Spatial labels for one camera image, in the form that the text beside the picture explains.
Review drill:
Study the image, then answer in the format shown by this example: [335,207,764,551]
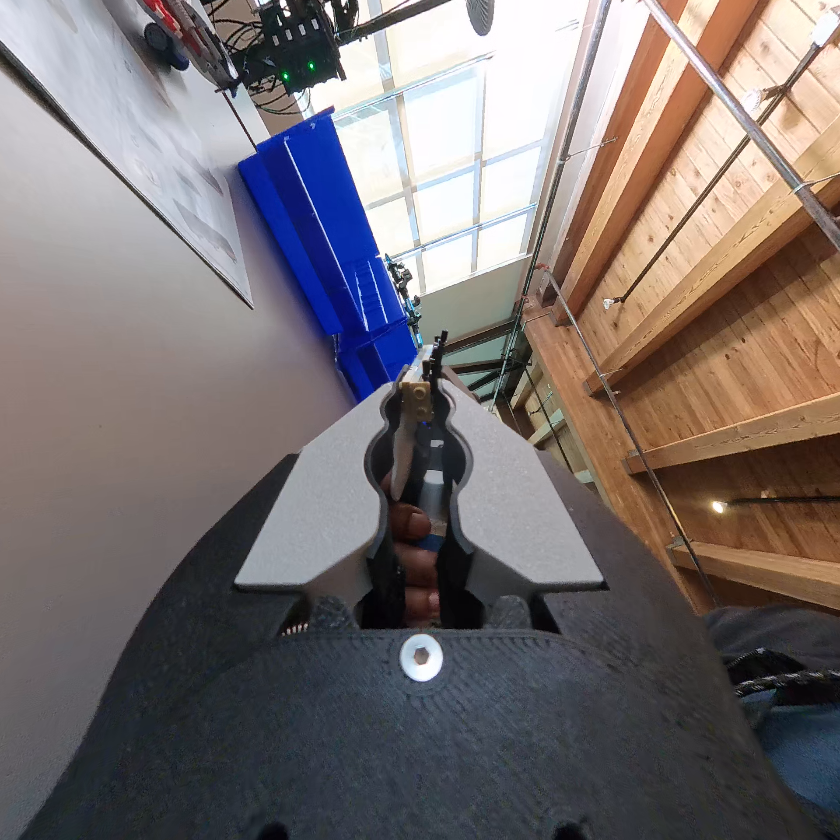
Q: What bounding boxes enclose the person's blue hooded sweatshirt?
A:
[702,605,840,840]

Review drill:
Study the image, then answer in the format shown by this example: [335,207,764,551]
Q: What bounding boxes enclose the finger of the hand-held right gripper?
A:
[392,420,419,500]

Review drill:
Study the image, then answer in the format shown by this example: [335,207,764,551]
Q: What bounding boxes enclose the toy brick instruction booklet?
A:
[0,0,255,311]

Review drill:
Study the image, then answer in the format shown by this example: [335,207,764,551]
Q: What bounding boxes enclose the grey tan toy brick assembly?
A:
[397,331,450,422]

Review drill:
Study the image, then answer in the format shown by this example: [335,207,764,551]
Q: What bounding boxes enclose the large paned window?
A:
[308,0,592,296]

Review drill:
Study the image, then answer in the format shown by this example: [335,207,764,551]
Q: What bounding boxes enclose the grey metal ceiling pipe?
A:
[640,0,840,250]

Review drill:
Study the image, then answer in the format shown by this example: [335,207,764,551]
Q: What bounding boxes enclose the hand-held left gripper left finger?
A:
[234,384,389,608]

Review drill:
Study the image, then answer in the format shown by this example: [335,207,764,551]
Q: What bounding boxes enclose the blue black robot arms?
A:
[384,252,424,342]

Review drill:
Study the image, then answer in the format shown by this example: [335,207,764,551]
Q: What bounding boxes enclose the black white drawstring cord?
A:
[725,646,840,700]

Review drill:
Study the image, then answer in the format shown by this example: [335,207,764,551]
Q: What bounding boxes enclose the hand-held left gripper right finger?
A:
[445,381,605,610]

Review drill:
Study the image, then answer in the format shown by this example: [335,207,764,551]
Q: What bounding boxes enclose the black electronics rig with cables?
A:
[220,0,349,96]

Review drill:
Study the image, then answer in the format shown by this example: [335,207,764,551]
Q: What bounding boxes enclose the large blue plastic bin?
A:
[238,108,411,337]

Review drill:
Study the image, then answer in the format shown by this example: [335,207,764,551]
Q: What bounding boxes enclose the person's right hand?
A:
[382,472,439,624]

